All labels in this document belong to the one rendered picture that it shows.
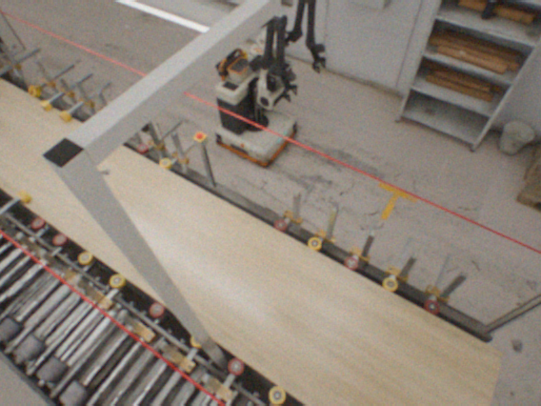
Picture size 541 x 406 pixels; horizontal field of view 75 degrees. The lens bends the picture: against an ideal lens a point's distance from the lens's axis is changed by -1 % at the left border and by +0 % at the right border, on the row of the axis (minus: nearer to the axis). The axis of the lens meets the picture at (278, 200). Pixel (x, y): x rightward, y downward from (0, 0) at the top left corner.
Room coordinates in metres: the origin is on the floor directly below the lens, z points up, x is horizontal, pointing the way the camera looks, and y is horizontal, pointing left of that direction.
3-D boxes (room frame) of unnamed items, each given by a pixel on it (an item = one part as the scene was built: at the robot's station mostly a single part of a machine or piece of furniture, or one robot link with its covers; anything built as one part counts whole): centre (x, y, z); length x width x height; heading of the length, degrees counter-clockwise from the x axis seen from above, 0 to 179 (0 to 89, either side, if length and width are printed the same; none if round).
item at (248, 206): (1.90, 0.88, 0.67); 5.11 x 0.08 x 0.10; 57
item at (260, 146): (2.78, 0.23, 0.16); 0.67 x 0.64 x 0.25; 56
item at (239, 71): (2.85, 0.32, 0.87); 0.23 x 0.15 x 0.11; 146
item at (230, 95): (2.83, 0.30, 0.59); 0.55 x 0.34 x 0.83; 146
